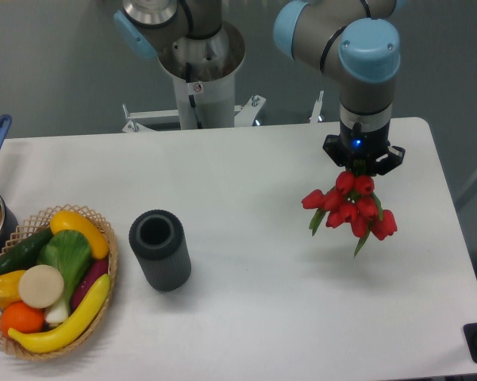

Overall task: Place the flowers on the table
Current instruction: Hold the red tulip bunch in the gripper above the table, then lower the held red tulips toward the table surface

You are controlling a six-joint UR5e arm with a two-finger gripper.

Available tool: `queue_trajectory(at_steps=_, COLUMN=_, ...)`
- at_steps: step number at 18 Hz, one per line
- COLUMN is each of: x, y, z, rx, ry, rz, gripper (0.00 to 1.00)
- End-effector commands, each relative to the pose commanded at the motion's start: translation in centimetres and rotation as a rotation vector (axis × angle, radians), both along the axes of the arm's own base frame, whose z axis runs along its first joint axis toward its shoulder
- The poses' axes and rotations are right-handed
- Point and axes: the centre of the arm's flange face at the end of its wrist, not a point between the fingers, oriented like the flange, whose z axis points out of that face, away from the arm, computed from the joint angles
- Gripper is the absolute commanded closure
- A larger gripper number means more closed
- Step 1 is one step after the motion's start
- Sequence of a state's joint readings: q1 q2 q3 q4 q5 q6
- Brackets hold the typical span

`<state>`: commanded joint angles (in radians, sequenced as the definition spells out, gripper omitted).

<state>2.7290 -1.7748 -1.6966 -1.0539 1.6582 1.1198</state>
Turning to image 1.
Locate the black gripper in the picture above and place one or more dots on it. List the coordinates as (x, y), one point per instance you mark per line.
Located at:
(346, 146)

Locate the red tulip bouquet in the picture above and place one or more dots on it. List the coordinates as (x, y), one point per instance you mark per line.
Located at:
(351, 200)

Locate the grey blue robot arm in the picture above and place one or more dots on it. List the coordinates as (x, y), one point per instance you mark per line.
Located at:
(350, 42)

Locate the dark grey ribbed vase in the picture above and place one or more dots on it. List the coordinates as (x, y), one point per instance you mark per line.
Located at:
(158, 241)

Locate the purple eggplant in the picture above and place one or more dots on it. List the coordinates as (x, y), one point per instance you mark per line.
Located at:
(97, 269)

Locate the yellow squash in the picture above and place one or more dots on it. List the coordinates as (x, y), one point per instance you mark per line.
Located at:
(71, 220)

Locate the green bok choy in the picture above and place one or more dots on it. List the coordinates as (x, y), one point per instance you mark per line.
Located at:
(69, 253)

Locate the woven wicker basket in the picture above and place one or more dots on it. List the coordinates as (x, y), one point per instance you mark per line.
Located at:
(36, 223)

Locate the beige round disc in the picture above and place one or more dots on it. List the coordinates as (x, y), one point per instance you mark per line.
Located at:
(41, 286)

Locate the green cucumber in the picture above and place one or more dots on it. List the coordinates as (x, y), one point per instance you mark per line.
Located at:
(24, 254)

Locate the yellow banana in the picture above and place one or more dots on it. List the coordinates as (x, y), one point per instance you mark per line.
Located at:
(73, 327)

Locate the orange fruit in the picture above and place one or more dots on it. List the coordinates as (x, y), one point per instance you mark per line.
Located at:
(21, 317)

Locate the yellow bell pepper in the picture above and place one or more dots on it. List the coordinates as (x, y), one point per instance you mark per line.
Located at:
(9, 288)

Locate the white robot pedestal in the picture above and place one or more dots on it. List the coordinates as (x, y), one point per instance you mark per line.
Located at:
(203, 75)

